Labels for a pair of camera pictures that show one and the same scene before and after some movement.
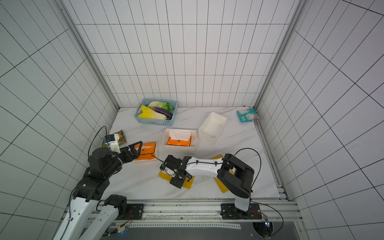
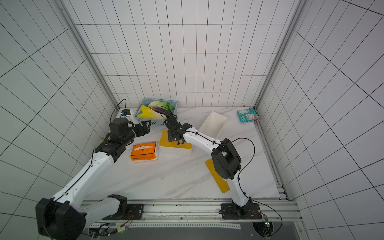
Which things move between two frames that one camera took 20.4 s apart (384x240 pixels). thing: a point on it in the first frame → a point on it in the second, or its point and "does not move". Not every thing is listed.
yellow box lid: [187, 184] → [164, 142]
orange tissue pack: [147, 151] does not move
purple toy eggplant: [168, 115] does not move
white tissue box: [210, 129] does not move
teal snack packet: [248, 115] does not move
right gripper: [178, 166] → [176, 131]
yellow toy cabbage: [147, 112] does not move
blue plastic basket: [144, 102] does not move
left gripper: [125, 151] → [146, 129]
